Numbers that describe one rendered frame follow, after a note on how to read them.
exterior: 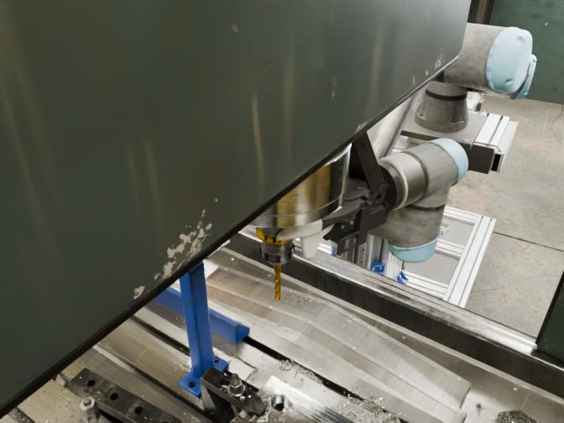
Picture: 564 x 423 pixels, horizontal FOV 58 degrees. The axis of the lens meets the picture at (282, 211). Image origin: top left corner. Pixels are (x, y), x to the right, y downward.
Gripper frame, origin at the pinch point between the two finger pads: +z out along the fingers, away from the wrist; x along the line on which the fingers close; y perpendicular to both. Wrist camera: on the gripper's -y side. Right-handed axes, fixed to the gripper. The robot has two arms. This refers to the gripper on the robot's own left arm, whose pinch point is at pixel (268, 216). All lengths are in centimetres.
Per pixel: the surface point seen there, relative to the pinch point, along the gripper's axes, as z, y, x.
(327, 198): -1.2, -6.0, -8.0
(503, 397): -69, 74, -10
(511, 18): -419, 53, 205
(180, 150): 20.8, -21.7, -19.9
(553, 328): -75, 52, -12
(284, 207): 3.5, -5.9, -6.8
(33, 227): 28.2, -21.4, -22.3
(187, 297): -0.7, 30.0, 24.2
